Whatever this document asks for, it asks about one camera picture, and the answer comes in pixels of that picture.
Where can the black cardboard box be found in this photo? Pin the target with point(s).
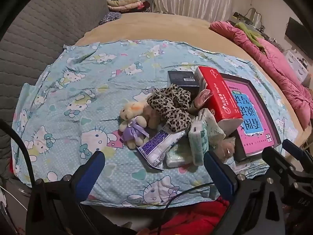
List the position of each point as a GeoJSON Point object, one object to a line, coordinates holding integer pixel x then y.
{"type": "Point", "coordinates": [181, 80]}

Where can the beige plush toy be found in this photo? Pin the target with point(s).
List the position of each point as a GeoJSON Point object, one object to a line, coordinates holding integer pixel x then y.
{"type": "Point", "coordinates": [152, 117]}

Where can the cream plush with purple dress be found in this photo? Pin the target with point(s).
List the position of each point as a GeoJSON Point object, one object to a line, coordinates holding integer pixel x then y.
{"type": "Point", "coordinates": [133, 132]}

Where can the cream folded blanket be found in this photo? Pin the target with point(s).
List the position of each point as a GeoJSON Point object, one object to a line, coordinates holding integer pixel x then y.
{"type": "Point", "coordinates": [122, 3]}

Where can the pink folded blanket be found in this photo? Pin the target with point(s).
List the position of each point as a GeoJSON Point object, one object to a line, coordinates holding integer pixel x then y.
{"type": "Point", "coordinates": [124, 8]}

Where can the pink cloth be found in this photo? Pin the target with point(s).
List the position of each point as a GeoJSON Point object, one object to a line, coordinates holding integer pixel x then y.
{"type": "Point", "coordinates": [203, 98]}

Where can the black wall television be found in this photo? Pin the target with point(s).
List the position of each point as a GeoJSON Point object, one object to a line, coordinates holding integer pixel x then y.
{"type": "Point", "coordinates": [297, 36]}

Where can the pink quilt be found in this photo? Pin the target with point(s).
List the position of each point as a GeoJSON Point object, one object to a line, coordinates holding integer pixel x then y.
{"type": "Point", "coordinates": [276, 66]}

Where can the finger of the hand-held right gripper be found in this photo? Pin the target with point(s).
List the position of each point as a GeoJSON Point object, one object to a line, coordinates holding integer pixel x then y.
{"type": "Point", "coordinates": [273, 158]}
{"type": "Point", "coordinates": [293, 149]}

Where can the dark clothes heap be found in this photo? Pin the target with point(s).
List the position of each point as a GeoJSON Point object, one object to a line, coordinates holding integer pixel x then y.
{"type": "Point", "coordinates": [145, 3]}

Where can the blue cartoon cat printed blanket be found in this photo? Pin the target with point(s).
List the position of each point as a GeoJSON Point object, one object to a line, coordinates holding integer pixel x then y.
{"type": "Point", "coordinates": [85, 78]}

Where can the leopard print cloth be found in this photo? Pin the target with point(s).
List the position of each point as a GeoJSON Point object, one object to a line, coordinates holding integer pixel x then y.
{"type": "Point", "coordinates": [171, 107]}

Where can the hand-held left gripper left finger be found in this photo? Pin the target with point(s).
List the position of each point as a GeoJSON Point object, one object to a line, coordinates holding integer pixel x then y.
{"type": "Point", "coordinates": [89, 173]}

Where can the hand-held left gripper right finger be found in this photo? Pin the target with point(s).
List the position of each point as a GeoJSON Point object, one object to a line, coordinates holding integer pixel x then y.
{"type": "Point", "coordinates": [220, 173]}

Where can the white drawer cabinet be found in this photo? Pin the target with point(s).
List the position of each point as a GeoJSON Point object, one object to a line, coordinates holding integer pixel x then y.
{"type": "Point", "coordinates": [298, 63]}

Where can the red tissue box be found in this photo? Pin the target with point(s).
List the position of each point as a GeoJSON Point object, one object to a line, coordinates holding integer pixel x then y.
{"type": "Point", "coordinates": [217, 95]}

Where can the dark striped box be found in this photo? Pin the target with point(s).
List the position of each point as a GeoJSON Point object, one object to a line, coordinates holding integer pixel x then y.
{"type": "Point", "coordinates": [238, 16]}

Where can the beige bed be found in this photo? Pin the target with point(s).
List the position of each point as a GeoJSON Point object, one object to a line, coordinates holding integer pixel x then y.
{"type": "Point", "coordinates": [171, 27]}

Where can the pink book box tray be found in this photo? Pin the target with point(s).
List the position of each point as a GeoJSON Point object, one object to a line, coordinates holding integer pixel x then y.
{"type": "Point", "coordinates": [249, 117]}

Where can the peach puff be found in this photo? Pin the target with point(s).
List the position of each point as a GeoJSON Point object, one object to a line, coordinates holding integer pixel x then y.
{"type": "Point", "coordinates": [227, 149]}

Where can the dark patterned pillow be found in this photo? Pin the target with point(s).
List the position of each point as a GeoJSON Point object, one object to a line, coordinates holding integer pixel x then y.
{"type": "Point", "coordinates": [110, 17]}

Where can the white and blue packet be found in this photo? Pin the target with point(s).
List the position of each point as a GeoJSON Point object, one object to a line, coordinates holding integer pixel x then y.
{"type": "Point", "coordinates": [159, 144]}

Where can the red clothing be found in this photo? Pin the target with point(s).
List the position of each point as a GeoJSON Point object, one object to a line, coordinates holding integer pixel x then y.
{"type": "Point", "coordinates": [195, 217]}

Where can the grey quilted headboard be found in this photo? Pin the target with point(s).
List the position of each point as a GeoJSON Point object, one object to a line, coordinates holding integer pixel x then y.
{"type": "Point", "coordinates": [49, 24]}

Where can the pale green tissue pack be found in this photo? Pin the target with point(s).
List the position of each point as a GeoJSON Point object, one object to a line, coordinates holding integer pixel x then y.
{"type": "Point", "coordinates": [178, 158]}

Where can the mint green tissue pack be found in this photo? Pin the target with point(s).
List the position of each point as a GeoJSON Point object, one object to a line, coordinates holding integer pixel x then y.
{"type": "Point", "coordinates": [198, 142]}

